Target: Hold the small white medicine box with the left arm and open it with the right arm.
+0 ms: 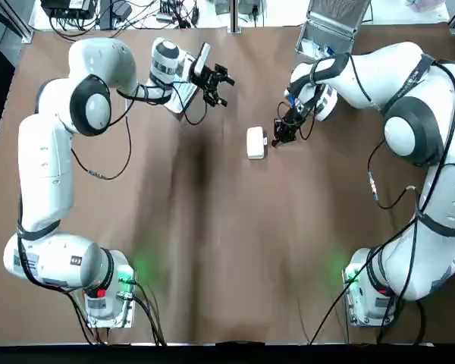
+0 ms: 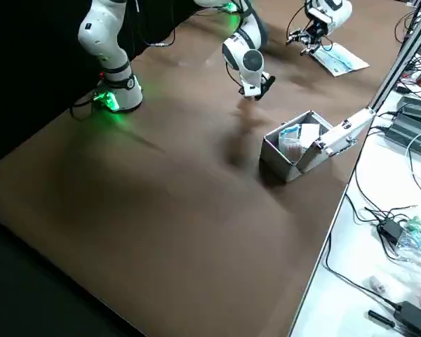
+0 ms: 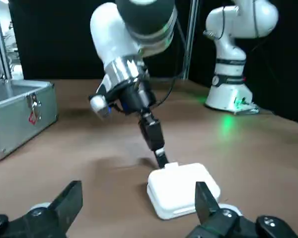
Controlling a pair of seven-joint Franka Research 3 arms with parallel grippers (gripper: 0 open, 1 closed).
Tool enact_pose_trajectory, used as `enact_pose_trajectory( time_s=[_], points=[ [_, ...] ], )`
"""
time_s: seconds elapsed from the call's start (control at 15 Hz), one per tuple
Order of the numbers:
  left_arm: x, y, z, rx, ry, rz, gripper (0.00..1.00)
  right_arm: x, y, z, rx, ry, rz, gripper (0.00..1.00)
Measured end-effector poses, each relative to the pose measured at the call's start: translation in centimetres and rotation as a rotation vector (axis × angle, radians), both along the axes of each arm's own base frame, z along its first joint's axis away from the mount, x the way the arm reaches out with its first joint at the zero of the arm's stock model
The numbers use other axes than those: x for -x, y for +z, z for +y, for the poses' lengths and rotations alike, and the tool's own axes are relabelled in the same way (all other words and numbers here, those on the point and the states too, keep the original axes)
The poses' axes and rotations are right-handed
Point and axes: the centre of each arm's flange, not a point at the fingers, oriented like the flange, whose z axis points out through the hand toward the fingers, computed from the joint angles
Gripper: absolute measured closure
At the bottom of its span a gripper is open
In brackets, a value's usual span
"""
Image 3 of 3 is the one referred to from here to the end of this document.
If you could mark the silver aluminium case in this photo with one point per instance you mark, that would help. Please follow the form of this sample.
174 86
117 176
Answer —
15 119

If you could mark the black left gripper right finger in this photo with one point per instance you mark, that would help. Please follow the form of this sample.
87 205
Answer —
213 220

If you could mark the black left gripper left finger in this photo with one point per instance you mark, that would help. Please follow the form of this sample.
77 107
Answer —
52 218

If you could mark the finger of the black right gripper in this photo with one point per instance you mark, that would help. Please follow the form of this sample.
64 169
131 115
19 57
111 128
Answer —
147 134
157 134

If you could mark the aluminium profile post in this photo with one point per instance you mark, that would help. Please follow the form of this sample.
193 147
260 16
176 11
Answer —
3 59
190 37

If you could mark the silver cylindrical wrist fitting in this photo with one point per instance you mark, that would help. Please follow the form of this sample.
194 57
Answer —
99 106

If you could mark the small white medicine box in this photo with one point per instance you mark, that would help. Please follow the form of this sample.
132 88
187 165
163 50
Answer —
181 188

